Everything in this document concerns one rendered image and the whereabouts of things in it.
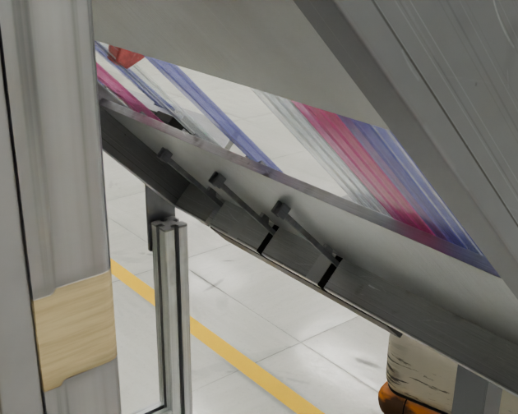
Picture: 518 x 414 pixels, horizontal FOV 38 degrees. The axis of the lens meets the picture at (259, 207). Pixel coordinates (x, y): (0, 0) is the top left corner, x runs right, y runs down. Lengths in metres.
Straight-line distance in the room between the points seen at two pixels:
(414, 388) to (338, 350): 0.42
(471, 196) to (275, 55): 0.15
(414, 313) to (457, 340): 0.06
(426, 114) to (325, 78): 0.14
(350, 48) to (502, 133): 0.08
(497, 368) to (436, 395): 0.88
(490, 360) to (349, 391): 1.14
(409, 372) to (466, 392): 0.32
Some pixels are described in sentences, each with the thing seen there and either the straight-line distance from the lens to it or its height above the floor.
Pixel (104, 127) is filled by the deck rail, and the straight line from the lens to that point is 0.97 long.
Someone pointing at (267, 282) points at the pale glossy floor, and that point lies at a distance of 2.30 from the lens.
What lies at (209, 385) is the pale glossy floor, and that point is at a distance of 1.85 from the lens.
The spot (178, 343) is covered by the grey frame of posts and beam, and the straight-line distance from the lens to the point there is 1.21.
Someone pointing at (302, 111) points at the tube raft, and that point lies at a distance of 0.49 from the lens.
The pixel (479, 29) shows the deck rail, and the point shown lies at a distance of 0.27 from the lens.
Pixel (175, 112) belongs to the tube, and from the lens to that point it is 0.78.
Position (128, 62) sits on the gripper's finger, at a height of 0.94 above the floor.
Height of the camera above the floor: 1.09
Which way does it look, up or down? 22 degrees down
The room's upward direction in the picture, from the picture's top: 1 degrees clockwise
